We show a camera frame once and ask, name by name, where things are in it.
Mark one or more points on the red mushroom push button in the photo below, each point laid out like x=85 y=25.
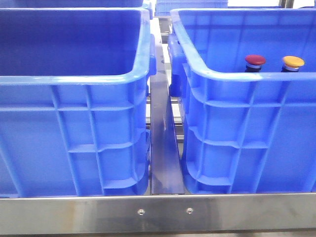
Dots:
x=254 y=63

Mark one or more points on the yellow mushroom push button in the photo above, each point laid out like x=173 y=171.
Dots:
x=292 y=63

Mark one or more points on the steel centre divider bar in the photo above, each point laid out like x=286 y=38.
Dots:
x=166 y=172

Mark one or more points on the large blue plastic bin left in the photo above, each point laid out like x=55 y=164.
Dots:
x=73 y=92

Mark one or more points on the large blue plastic bin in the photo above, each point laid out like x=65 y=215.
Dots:
x=246 y=132
x=73 y=92

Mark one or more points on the large blue plastic bin right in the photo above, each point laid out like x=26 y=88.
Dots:
x=246 y=132

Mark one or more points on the low blue crate far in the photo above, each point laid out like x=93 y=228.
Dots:
x=163 y=7

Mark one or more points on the steel shelf rail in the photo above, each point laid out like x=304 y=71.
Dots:
x=157 y=214

